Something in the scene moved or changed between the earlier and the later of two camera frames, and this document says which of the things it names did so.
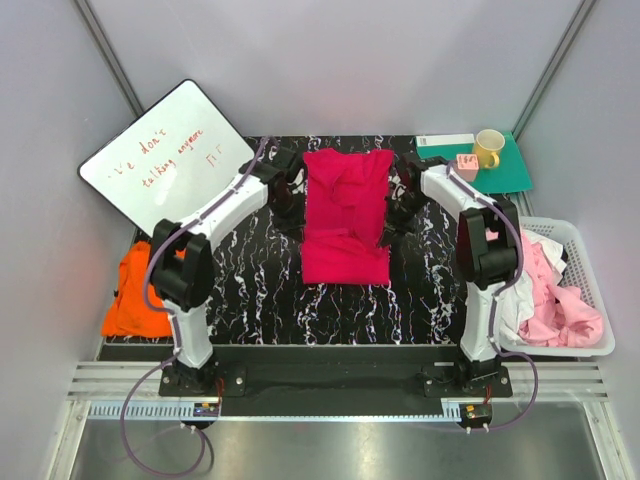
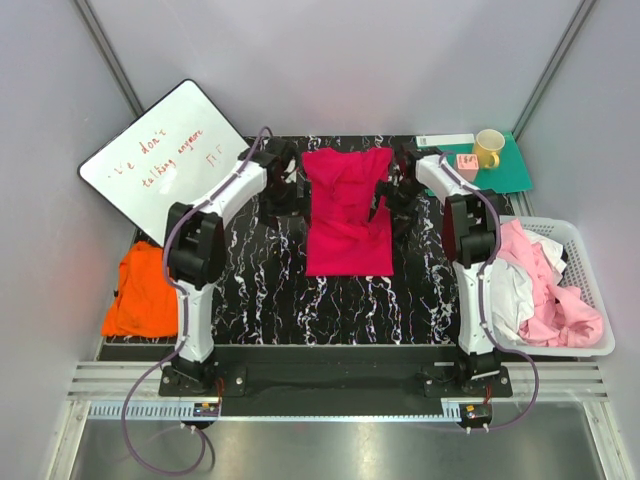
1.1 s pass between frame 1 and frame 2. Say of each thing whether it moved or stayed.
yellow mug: stayed
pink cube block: stayed
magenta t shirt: moved
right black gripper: moved
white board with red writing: stayed
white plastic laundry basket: stayed
